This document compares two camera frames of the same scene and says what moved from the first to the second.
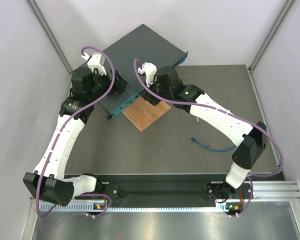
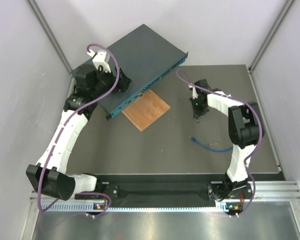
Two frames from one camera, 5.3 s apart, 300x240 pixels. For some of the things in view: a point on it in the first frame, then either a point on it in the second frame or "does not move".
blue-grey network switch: x=144 y=45 does not move
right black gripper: x=148 y=96 → x=197 y=112
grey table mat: x=180 y=142 does not move
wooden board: x=142 y=113 does not move
